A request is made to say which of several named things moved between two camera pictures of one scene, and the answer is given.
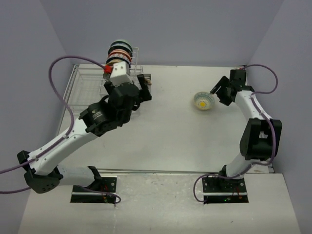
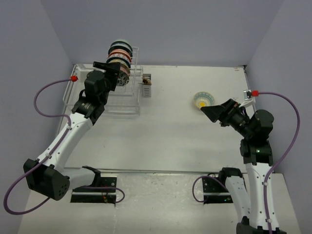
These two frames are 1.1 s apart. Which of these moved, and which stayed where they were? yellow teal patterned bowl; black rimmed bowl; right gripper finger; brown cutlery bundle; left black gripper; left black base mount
Moved: left black gripper; right gripper finger
Stayed: yellow teal patterned bowl; brown cutlery bundle; black rimmed bowl; left black base mount
